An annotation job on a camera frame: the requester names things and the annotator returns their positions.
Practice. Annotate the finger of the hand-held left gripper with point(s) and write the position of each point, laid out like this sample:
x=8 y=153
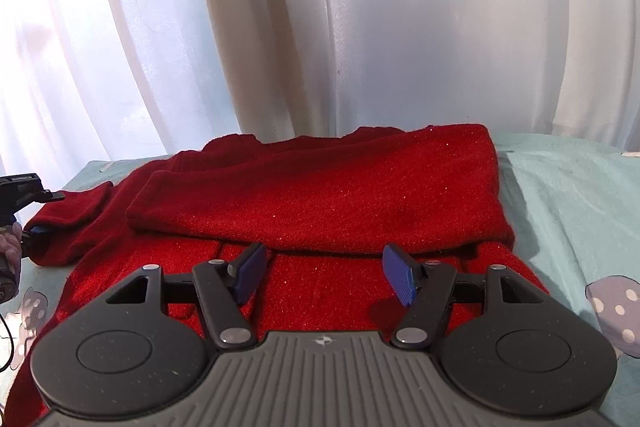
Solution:
x=55 y=196
x=36 y=234

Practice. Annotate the sheer white curtain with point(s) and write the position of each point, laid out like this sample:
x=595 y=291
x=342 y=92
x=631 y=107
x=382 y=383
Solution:
x=95 y=32

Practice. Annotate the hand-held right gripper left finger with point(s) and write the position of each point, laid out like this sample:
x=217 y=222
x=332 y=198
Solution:
x=250 y=272

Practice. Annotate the white satin curtain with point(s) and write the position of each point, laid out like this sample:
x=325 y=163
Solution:
x=415 y=17

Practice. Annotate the person's left hand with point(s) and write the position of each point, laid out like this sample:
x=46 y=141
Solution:
x=10 y=241

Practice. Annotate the red knit sweater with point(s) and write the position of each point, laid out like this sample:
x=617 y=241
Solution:
x=320 y=202

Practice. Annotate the mint mushroom print bedsheet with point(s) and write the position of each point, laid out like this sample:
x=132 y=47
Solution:
x=570 y=207

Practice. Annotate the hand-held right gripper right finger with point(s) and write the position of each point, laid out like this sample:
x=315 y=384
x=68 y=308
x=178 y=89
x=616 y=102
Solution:
x=398 y=274

